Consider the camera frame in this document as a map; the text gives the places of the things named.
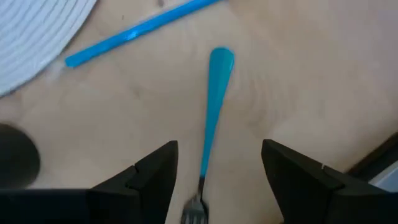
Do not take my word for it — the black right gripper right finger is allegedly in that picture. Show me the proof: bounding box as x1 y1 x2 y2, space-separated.
261 138 398 224

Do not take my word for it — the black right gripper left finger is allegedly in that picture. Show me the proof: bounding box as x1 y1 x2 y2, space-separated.
86 139 179 224

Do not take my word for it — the teal-handled metal fork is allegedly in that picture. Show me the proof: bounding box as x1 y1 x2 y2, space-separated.
180 46 236 224

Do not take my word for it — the black ribbed cup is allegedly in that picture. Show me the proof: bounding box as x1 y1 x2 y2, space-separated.
0 123 41 190

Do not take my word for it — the large white plate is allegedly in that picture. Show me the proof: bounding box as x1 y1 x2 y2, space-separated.
0 0 99 97

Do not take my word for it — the black aluminium table frame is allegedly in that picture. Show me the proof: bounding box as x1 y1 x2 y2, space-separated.
346 131 398 183

